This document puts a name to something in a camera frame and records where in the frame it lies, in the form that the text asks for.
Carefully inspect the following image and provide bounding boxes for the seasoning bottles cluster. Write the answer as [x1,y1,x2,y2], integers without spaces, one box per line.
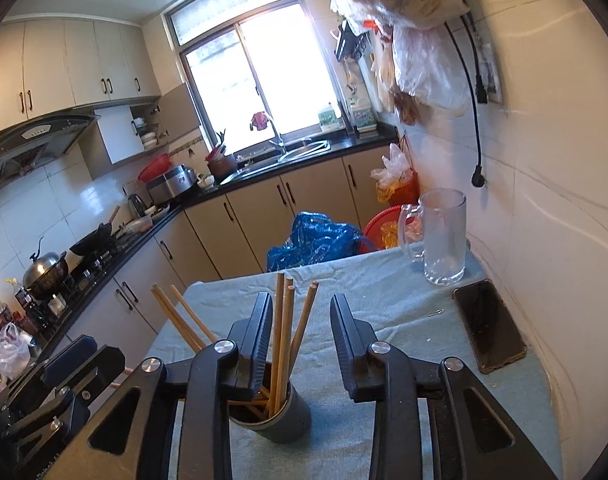
[0,275,52,341]

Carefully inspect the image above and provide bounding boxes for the red plastic basket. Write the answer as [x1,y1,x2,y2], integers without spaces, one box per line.
[362,205,410,251]

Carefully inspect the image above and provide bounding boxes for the black smartphone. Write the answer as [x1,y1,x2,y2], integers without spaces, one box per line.
[452,279,528,375]

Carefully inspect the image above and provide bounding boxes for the cream wall cabinets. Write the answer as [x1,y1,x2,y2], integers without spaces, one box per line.
[0,17,162,133]

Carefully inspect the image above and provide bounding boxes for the red handled kitchen tools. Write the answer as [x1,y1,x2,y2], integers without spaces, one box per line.
[206,130,228,161]

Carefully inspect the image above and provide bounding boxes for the black cable with plug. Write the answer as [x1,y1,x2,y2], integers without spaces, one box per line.
[443,20,486,188]
[461,12,489,106]

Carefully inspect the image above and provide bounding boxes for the yellow plastic bag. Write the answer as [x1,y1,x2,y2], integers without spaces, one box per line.
[381,220,402,250]

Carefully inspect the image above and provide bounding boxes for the white jug with label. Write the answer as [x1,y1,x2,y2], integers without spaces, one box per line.
[349,97,378,133]

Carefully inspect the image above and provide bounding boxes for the red plastic basin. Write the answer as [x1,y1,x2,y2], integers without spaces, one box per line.
[137,155,171,183]

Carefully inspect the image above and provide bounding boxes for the white wall socket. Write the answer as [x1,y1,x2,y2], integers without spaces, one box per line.
[476,42,504,105]

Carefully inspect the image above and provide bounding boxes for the green label detergent bottle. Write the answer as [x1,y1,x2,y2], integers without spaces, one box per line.
[316,102,341,134]

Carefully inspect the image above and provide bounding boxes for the silver rice cooker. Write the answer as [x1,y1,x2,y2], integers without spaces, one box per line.
[145,162,199,204]

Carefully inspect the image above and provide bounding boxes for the steel pot with lid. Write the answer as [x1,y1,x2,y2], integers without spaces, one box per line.
[23,237,70,301]

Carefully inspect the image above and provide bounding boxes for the black wok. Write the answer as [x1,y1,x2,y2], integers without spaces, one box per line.
[69,205,121,256]

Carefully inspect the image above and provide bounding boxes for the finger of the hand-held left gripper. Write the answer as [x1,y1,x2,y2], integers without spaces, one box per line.
[0,335,98,411]
[4,345,127,446]

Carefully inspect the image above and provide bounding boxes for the brown dried food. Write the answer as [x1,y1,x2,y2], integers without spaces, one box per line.
[391,87,420,127]

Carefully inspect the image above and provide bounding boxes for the steel faucet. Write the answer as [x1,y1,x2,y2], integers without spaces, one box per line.
[266,117,287,156]

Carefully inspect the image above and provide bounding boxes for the grey chopstick holder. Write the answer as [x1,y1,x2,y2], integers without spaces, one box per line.
[227,380,312,445]

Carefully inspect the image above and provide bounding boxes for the black range hood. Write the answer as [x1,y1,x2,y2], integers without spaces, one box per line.
[0,112,101,196]

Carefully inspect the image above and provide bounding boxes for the white plastic bag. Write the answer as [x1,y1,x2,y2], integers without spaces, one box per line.
[370,142,412,186]
[0,322,32,378]

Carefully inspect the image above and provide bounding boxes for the brown clay pot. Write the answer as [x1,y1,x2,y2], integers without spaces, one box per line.
[207,154,238,180]

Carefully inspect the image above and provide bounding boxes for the black gas stove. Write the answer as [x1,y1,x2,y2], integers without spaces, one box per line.
[49,230,135,311]

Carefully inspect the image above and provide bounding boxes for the open dish cabinet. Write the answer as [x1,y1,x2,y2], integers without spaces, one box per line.
[79,81,202,166]

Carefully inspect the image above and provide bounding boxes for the blue plastic bag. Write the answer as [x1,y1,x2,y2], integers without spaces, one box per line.
[267,211,377,273]

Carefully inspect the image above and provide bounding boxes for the grey table cloth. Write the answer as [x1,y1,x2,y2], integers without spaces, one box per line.
[144,245,565,480]

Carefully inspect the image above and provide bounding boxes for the black wall rack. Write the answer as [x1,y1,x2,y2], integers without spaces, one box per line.
[333,22,372,61]

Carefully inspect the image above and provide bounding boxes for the orange plastic basket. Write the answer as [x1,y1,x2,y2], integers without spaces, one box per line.
[376,170,419,206]

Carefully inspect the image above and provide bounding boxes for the steel kitchen sink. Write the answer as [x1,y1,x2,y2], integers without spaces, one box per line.
[234,139,331,171]

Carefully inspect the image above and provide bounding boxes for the cream base cabinets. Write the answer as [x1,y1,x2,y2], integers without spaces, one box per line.
[49,147,400,361]

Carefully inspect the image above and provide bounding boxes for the pale hanging plastic bag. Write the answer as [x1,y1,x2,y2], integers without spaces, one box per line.
[371,42,400,113]

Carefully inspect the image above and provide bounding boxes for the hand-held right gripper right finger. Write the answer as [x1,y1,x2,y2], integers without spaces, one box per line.
[330,294,560,480]

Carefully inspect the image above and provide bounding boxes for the glass beer mug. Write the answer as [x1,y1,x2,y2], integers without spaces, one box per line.
[397,188,469,287]

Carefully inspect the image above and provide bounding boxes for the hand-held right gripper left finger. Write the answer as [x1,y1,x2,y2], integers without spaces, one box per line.
[44,294,274,480]

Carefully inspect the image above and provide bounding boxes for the stacked white dishes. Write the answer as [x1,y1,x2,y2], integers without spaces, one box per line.
[132,117,159,150]

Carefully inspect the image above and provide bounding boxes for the sliding kitchen window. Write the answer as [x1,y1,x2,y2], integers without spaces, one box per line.
[161,0,352,153]

